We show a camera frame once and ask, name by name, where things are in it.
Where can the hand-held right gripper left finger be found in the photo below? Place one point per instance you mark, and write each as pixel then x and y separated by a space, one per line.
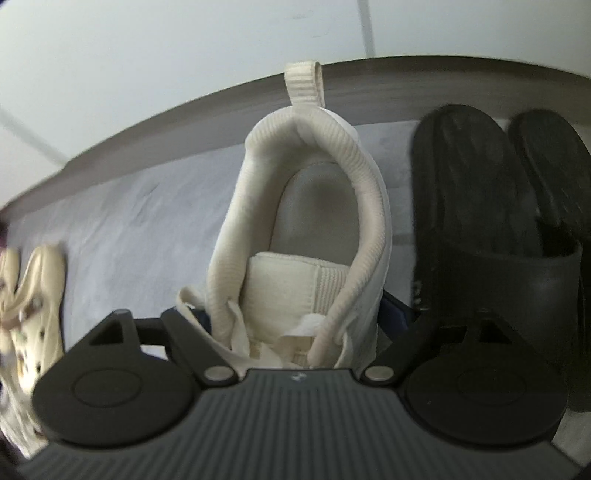
pixel 187 330

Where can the white knit sneaker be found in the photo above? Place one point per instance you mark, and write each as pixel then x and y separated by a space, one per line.
pixel 295 286

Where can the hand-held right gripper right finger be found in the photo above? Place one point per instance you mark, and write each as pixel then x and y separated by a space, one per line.
pixel 400 339

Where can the black slide sandal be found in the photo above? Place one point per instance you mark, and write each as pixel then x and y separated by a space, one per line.
pixel 480 194
pixel 561 166

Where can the cream clog shoe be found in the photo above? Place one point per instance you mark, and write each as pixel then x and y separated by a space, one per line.
pixel 39 295

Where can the grey mat with dark edge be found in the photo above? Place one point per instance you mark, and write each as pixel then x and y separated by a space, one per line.
pixel 138 230

